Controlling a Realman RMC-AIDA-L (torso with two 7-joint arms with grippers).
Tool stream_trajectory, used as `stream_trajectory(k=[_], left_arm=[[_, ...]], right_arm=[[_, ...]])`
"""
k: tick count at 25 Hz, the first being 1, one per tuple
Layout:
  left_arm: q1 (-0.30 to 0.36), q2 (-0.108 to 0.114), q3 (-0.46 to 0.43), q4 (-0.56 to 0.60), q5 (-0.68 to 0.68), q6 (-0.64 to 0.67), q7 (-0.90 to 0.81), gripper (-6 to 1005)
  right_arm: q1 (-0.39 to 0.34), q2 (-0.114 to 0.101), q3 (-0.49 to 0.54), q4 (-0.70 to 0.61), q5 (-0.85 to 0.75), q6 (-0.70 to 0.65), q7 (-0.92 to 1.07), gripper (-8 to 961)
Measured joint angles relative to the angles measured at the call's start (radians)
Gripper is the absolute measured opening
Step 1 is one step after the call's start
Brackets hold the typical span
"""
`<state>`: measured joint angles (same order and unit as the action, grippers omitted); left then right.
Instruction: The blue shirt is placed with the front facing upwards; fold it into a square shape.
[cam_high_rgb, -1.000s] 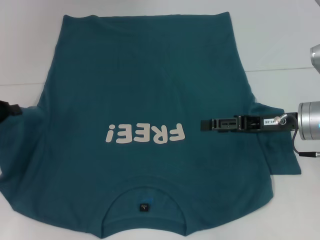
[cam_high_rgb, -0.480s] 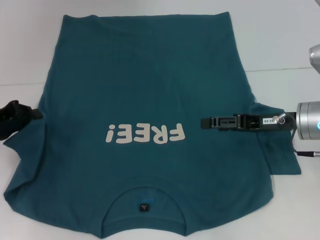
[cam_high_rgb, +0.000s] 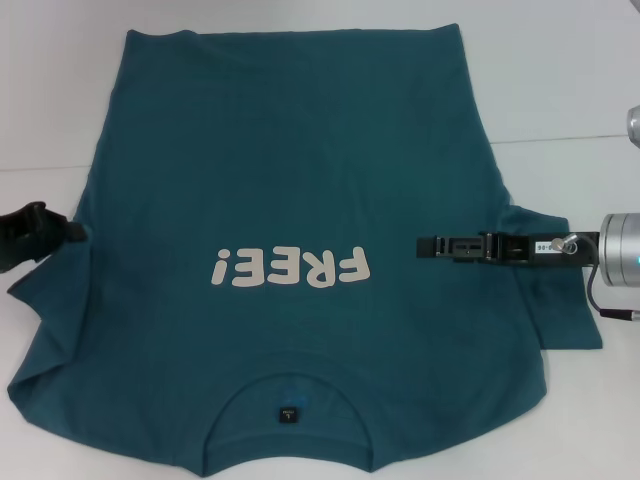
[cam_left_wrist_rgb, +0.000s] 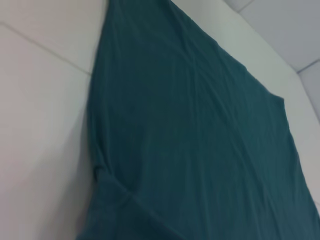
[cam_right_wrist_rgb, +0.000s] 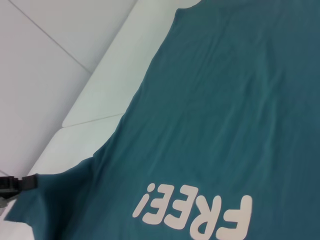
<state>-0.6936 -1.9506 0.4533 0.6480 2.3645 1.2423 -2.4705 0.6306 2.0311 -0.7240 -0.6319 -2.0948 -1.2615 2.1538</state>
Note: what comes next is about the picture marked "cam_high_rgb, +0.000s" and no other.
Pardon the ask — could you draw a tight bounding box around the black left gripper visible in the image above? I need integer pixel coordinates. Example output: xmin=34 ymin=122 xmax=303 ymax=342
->
xmin=0 ymin=200 xmax=86 ymax=275

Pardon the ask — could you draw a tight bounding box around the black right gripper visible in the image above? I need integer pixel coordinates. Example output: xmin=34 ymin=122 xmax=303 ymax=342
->
xmin=417 ymin=229 xmax=601 ymax=265

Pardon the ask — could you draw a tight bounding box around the teal FREE! print t-shirt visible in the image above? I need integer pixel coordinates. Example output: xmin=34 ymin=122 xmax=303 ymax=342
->
xmin=5 ymin=22 xmax=606 ymax=476

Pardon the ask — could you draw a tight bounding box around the right wrist cable with plug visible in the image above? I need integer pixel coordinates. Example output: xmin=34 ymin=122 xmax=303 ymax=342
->
xmin=587 ymin=263 xmax=640 ymax=321

